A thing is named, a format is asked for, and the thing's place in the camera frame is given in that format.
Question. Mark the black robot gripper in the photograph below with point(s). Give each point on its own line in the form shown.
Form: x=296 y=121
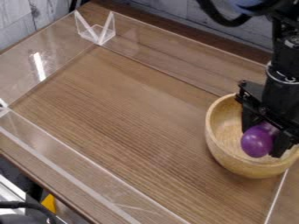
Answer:
x=273 y=102

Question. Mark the purple toy eggplant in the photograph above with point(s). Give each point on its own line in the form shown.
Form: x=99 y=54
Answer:
x=258 y=140

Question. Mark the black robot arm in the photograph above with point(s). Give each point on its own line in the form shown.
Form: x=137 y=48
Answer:
x=284 y=13

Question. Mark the brown wooden bowl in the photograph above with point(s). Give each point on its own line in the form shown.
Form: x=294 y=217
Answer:
x=224 y=134

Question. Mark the clear acrylic front wall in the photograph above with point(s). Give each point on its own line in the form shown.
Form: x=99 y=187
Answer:
x=101 y=196

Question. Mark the clear acrylic corner bracket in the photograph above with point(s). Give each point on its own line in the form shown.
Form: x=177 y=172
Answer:
x=99 y=34

